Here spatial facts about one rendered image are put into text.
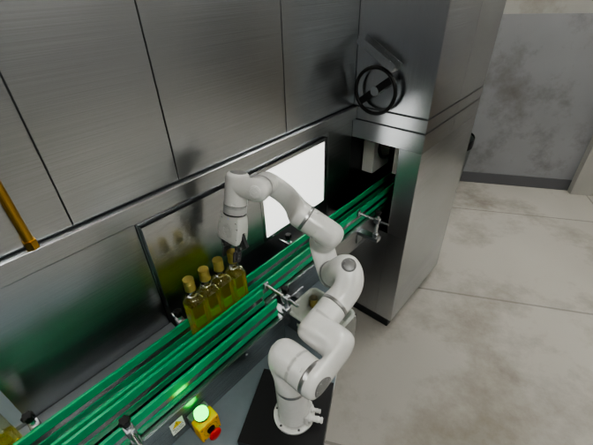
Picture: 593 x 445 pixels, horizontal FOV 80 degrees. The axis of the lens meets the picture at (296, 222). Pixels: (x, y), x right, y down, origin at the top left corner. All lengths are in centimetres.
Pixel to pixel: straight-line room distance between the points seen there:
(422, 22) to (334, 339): 121
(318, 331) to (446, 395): 144
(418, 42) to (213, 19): 82
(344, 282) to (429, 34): 102
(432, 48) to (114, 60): 113
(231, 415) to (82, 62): 109
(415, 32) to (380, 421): 184
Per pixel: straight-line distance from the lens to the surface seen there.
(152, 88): 108
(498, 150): 425
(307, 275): 155
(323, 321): 98
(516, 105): 412
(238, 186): 107
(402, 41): 165
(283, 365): 96
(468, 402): 233
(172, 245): 122
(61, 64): 99
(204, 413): 123
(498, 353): 259
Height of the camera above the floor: 192
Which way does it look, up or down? 35 degrees down
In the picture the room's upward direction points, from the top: 2 degrees counter-clockwise
